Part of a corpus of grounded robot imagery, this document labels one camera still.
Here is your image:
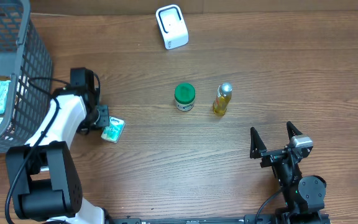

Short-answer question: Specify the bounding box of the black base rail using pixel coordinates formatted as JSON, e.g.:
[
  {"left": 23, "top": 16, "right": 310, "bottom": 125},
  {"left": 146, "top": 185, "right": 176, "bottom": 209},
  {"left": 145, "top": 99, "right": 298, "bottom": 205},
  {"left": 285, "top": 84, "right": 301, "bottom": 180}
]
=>
[{"left": 106, "top": 215, "right": 331, "bottom": 224}]

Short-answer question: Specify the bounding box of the grey plastic mesh basket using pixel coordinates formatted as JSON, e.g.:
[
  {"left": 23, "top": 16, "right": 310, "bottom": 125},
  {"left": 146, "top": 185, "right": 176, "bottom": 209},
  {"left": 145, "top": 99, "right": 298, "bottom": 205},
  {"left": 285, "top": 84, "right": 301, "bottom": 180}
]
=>
[{"left": 0, "top": 0, "right": 53, "bottom": 153}]

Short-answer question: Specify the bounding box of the green lid jar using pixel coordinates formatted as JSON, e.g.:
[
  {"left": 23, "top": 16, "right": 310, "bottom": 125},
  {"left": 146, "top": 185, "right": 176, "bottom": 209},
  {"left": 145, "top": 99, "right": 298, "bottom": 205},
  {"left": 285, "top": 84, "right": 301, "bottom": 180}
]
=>
[{"left": 174, "top": 83, "right": 196, "bottom": 111}]

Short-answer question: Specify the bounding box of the small teal tissue pack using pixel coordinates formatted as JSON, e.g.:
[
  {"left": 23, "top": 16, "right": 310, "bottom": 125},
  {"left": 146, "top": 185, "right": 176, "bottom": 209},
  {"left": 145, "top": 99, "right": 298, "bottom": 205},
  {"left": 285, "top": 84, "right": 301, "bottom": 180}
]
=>
[{"left": 101, "top": 116, "right": 126, "bottom": 143}]

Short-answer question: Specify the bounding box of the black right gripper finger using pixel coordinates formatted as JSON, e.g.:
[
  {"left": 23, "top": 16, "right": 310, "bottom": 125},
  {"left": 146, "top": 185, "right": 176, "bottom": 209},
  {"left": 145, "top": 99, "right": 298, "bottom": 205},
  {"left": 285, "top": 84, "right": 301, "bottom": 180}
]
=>
[
  {"left": 286, "top": 121, "right": 303, "bottom": 139},
  {"left": 250, "top": 127, "right": 267, "bottom": 159}
]

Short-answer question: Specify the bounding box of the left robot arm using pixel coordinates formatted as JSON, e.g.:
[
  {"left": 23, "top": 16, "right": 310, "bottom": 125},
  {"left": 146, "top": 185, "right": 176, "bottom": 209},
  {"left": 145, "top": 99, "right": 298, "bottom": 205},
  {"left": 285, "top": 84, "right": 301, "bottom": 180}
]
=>
[{"left": 4, "top": 67, "right": 113, "bottom": 224}]

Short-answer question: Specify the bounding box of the white barcode scanner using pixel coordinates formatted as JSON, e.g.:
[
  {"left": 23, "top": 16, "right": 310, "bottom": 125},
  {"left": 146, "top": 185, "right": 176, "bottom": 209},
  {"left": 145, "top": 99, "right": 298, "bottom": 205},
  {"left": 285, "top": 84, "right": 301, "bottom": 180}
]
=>
[{"left": 155, "top": 4, "right": 189, "bottom": 50}]

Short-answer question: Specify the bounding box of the yellow dish soap bottle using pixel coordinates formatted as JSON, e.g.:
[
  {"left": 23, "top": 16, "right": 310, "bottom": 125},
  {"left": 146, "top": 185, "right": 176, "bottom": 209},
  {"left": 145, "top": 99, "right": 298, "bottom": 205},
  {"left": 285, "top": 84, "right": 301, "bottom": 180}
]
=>
[{"left": 213, "top": 82, "right": 232, "bottom": 116}]

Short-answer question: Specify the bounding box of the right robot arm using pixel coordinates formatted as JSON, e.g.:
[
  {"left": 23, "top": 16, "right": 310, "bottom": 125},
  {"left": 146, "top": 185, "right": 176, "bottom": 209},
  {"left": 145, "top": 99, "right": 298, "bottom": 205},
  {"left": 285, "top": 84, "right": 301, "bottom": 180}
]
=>
[{"left": 244, "top": 121, "right": 330, "bottom": 223}]

